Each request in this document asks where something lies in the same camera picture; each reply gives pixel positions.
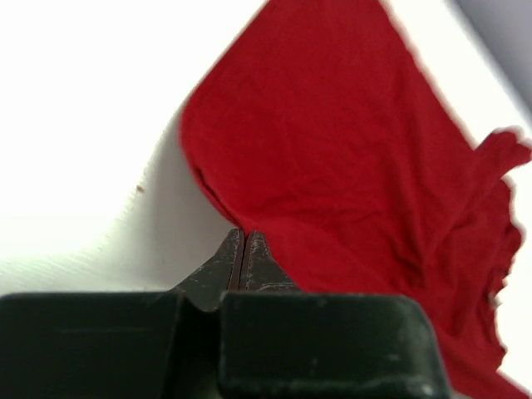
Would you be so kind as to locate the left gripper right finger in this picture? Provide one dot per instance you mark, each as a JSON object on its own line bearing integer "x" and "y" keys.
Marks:
{"x": 278, "y": 342}

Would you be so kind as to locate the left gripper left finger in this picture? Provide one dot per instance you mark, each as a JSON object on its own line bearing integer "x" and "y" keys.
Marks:
{"x": 119, "y": 344}

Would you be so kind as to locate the red t-shirt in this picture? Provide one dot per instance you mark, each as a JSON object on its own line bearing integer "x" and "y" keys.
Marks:
{"x": 317, "y": 128}

